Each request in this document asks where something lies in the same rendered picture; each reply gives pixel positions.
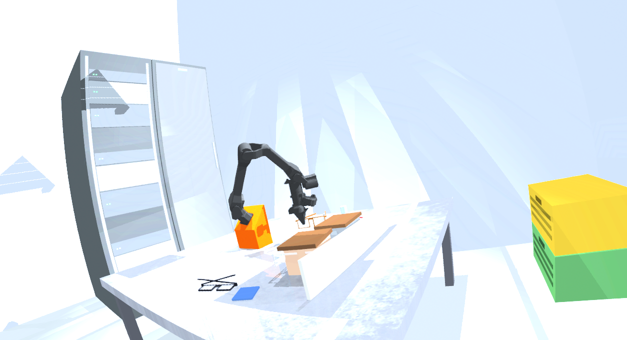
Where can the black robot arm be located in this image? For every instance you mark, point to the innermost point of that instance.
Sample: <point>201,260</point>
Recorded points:
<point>250,151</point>

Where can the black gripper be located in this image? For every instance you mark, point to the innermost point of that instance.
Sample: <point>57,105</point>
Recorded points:
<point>297,208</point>

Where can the black thin-framed glasses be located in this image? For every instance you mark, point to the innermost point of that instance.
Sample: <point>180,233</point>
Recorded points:
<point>221,287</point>

